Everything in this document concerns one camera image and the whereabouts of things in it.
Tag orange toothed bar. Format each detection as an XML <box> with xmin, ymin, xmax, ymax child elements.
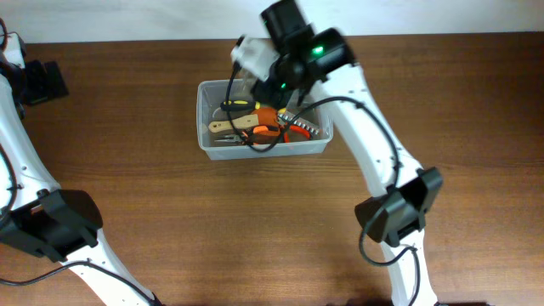
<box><xmin>278</xmin><ymin>109</ymin><xmax>320</xmax><ymax>136</ymax></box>

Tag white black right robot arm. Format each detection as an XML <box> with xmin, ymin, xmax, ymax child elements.
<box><xmin>231</xmin><ymin>0</ymin><xmax>443</xmax><ymax>305</ymax></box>

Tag clear screwdriver set case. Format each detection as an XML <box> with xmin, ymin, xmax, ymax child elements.
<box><xmin>286</xmin><ymin>89</ymin><xmax>314</xmax><ymax>114</ymax></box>

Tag small red handled pliers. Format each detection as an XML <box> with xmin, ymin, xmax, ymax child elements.
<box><xmin>278</xmin><ymin>118</ymin><xmax>313</xmax><ymax>143</ymax></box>

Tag metal file black yellow handle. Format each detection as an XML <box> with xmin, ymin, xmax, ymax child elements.
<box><xmin>219</xmin><ymin>100</ymin><xmax>261</xmax><ymax>112</ymax></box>

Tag clear plastic container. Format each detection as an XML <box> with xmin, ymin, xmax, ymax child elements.
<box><xmin>196</xmin><ymin>80</ymin><xmax>333</xmax><ymax>160</ymax></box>

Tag orange scraper wooden handle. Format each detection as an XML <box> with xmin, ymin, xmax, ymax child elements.
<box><xmin>208</xmin><ymin>108</ymin><xmax>279</xmax><ymax>133</ymax></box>

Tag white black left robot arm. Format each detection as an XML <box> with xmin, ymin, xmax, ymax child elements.
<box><xmin>1</xmin><ymin>32</ymin><xmax>160</xmax><ymax>305</ymax></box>

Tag orange black needle nose pliers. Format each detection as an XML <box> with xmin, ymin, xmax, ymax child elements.
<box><xmin>216</xmin><ymin>125</ymin><xmax>281</xmax><ymax>145</ymax></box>

